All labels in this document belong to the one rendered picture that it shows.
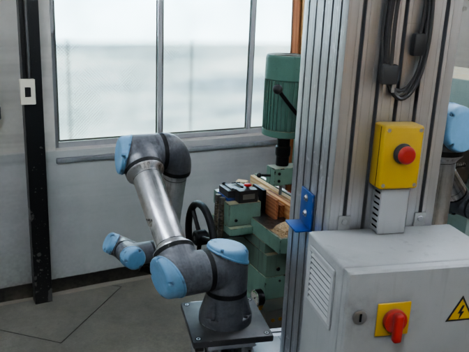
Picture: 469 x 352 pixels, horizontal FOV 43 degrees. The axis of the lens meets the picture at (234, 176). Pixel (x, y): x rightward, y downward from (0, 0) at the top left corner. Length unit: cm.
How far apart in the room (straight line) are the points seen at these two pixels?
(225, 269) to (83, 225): 206
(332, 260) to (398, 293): 13
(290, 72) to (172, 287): 100
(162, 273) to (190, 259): 8
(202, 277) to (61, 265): 213
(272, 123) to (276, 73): 19
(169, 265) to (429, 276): 68
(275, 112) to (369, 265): 121
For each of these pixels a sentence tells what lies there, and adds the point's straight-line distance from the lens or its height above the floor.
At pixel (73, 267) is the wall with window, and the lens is 367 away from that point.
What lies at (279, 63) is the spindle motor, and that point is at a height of 148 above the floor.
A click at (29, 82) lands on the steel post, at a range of 322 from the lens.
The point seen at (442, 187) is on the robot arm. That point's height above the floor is 125.
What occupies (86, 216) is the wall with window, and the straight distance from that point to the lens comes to 357.
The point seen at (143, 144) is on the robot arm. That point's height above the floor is 127.
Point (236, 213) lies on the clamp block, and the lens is 225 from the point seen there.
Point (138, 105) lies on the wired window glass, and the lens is 358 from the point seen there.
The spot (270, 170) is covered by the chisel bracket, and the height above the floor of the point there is 105.
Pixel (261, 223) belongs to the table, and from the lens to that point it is 223.
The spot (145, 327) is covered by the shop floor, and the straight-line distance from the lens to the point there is 332.
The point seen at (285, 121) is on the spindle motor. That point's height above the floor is 126.
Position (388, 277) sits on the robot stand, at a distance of 114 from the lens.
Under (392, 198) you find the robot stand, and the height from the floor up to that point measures 131.
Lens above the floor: 169
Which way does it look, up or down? 16 degrees down
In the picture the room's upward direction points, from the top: 3 degrees clockwise
